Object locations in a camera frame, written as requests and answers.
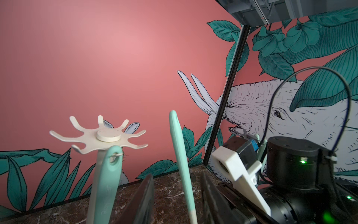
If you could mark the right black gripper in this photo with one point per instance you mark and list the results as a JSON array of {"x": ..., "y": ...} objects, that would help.
[{"x": 254, "y": 215}]

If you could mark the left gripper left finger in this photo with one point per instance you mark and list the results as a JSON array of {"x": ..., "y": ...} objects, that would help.
[{"x": 137, "y": 207}]

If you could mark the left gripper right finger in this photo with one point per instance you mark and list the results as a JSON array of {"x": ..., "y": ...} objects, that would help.
[{"x": 216, "y": 209}]

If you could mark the beige skimmer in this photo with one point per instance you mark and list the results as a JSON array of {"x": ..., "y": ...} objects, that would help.
[
  {"x": 180, "y": 153},
  {"x": 105, "y": 183}
]

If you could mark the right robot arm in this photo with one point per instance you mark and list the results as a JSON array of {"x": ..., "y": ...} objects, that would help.
[{"x": 294, "y": 185}]

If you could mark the beige utensil rack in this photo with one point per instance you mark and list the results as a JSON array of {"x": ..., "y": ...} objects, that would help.
[{"x": 101, "y": 138}]

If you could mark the grey ceiling fixture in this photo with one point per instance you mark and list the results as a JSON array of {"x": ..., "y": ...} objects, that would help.
[{"x": 257, "y": 13}]

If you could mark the right black frame post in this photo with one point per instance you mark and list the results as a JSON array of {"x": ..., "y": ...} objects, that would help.
[{"x": 240, "y": 46}]

